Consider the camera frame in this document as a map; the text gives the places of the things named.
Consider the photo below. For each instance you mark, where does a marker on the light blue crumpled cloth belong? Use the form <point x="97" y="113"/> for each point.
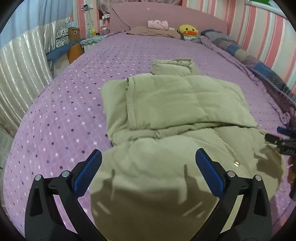
<point x="92" y="40"/>

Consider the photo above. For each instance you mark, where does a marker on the pink padded headboard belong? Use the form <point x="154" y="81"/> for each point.
<point x="125" y="16"/>

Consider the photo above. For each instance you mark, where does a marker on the khaki padded jacket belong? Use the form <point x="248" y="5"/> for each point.
<point x="149" y="186"/>

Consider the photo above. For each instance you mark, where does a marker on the purple blue patchwork quilt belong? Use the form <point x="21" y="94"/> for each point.
<point x="257" y="70"/>

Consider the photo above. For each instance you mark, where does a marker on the blue cloth on chair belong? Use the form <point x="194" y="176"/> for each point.
<point x="55" y="54"/>

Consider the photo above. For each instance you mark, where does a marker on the purple dotted bed sheet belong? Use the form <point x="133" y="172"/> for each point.
<point x="66" y="121"/>

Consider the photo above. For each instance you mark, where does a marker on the brown cardboard box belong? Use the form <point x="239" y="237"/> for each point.
<point x="74" y="34"/>

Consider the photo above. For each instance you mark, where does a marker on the pink folded garment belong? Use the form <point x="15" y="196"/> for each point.
<point x="158" y="25"/>

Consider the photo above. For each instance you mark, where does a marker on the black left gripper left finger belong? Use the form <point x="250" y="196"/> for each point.
<point x="42" y="218"/>

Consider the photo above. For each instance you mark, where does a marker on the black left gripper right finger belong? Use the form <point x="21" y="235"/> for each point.
<point x="243" y="210"/>

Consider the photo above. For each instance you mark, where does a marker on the silver striped curtain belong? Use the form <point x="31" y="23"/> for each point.
<point x="25" y="71"/>

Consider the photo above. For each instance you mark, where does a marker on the mauve flat pillow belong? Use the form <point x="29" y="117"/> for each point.
<point x="145" y="31"/>

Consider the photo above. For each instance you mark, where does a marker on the yellow duck plush toy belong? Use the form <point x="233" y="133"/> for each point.
<point x="188" y="32"/>

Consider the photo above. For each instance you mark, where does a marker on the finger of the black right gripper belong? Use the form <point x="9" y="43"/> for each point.
<point x="286" y="146"/>

